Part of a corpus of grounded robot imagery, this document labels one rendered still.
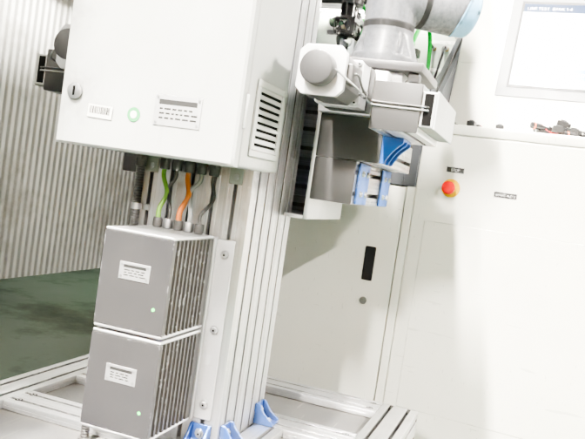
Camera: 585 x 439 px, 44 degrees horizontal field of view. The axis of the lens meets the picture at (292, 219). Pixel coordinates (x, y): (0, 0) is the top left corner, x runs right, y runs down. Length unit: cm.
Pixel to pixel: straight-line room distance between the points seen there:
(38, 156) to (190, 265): 312
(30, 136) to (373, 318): 265
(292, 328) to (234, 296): 89
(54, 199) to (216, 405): 323
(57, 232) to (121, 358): 334
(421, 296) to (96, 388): 107
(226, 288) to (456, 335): 90
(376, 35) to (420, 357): 94
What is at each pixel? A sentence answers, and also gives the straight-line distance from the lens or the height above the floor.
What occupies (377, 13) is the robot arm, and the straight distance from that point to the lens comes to 168.
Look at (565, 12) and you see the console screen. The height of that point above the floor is 138.
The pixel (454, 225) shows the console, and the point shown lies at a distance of 209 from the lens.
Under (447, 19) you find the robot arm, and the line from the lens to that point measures 174.
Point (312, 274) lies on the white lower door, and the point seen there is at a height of 48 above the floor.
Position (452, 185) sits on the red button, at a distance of 205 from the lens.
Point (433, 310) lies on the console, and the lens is 211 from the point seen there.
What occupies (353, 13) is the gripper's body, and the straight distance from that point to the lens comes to 244.
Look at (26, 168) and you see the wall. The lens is 432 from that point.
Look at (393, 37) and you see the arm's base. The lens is 166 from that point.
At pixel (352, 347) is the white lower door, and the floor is 29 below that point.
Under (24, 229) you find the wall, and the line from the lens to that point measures 438.
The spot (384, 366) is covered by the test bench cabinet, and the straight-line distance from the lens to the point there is 217.
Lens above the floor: 75
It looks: 3 degrees down
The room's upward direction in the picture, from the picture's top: 8 degrees clockwise
